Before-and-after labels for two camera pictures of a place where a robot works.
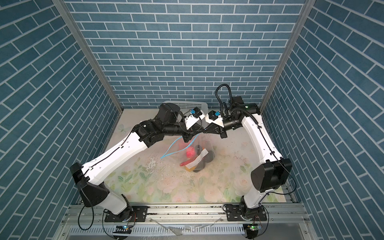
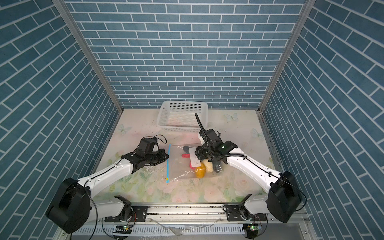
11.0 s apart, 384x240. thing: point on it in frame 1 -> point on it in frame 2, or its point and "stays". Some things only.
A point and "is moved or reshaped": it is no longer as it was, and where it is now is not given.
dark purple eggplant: (198, 149) is moved or reshaped
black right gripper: (218, 130) -> (199, 154)
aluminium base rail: (188, 222) stays
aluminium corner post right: (308, 5) stays
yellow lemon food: (190, 169) -> (200, 171)
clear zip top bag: (192, 156) is moved or reshaped
